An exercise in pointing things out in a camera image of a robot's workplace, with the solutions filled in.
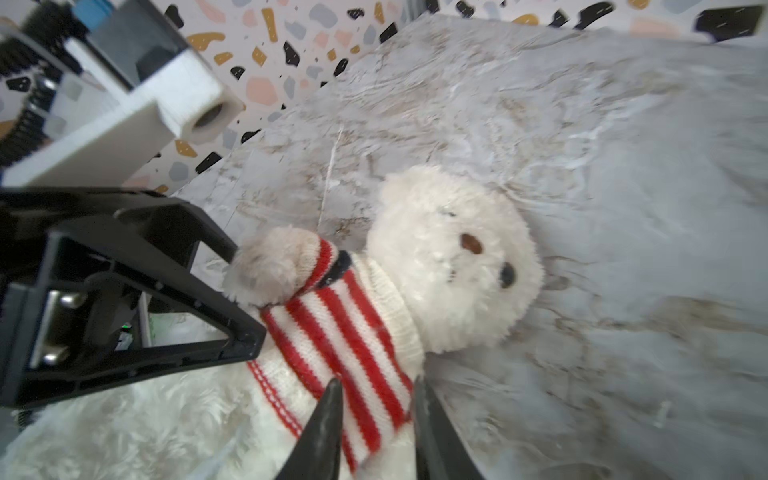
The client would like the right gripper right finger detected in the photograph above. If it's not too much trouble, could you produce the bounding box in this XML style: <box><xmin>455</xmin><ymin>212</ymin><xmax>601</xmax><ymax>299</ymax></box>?
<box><xmin>412</xmin><ymin>378</ymin><xmax>484</xmax><ymax>480</ymax></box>

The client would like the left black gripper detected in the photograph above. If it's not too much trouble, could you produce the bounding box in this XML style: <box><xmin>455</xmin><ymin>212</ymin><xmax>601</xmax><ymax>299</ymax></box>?
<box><xmin>1</xmin><ymin>188</ymin><xmax>266</xmax><ymax>408</ymax></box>

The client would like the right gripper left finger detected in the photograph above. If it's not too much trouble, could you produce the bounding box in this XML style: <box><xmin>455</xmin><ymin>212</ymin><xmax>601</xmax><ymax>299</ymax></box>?
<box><xmin>275</xmin><ymin>378</ymin><xmax>343</xmax><ymax>480</ymax></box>

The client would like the red white striped knit sweater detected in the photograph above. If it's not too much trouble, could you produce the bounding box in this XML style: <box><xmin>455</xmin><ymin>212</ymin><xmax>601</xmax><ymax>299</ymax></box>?
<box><xmin>240</xmin><ymin>228</ymin><xmax>424</xmax><ymax>479</ymax></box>

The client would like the white plush teddy bear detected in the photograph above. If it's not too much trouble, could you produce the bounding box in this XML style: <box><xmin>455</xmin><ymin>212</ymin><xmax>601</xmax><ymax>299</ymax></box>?
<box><xmin>1</xmin><ymin>166</ymin><xmax>544</xmax><ymax>479</ymax></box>

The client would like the left black corrugated cable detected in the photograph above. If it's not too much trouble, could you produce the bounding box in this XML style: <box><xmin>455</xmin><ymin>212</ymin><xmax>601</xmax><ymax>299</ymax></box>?
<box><xmin>0</xmin><ymin>0</ymin><xmax>88</xmax><ymax>169</ymax></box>

